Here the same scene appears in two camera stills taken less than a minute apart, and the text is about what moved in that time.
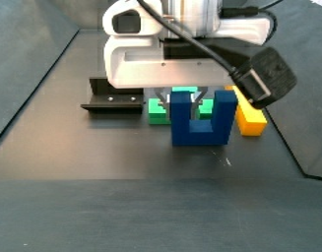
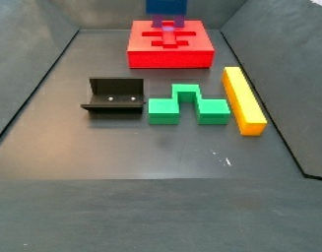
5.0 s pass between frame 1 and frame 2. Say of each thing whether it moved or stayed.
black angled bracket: stayed
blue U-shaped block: moved
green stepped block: stayed
